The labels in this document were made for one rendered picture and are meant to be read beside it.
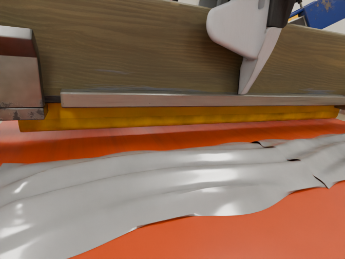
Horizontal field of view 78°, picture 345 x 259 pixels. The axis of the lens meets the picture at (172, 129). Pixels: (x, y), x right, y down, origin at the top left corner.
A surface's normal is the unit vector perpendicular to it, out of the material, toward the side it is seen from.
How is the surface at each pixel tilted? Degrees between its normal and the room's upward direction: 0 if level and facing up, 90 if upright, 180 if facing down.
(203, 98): 90
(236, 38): 82
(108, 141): 0
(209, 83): 90
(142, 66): 90
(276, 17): 84
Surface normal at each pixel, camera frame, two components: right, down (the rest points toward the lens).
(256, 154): 0.21, -0.61
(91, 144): 0.09, -0.94
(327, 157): 0.40, -0.62
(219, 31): 0.37, 0.21
